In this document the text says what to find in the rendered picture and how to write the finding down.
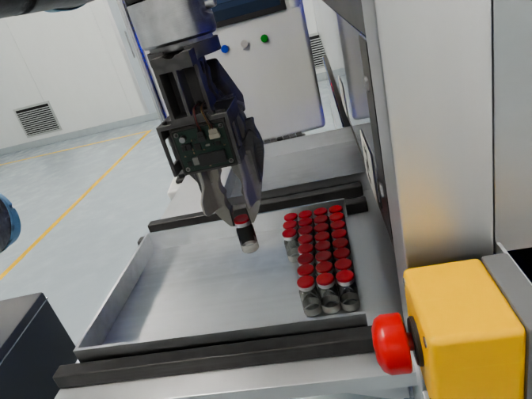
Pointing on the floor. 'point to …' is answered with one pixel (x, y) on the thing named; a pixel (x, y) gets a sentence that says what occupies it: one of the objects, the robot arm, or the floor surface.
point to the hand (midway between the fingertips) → (241, 210)
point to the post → (434, 129)
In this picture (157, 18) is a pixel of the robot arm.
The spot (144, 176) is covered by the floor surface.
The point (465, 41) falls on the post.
